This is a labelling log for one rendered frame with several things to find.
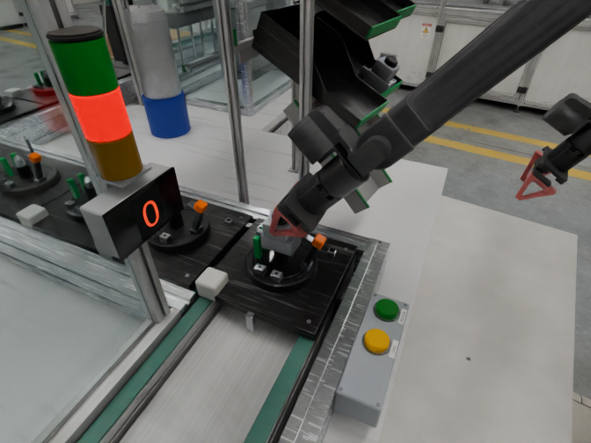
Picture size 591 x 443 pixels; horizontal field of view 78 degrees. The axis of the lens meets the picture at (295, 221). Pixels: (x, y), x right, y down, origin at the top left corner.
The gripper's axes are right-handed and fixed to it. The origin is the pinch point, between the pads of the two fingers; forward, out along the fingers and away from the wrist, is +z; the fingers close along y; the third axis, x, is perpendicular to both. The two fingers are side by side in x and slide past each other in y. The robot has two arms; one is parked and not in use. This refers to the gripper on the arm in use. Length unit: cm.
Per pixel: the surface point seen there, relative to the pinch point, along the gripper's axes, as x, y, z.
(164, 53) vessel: -62, -59, 40
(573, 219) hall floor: 155, -205, 8
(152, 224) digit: -13.9, 19.1, -2.3
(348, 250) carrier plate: 15.1, -9.8, 1.2
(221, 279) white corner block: -0.3, 9.2, 11.8
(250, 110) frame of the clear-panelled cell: -32, -86, 50
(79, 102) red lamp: -26.4, 21.5, -13.8
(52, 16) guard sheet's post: -32.7, 19.6, -18.1
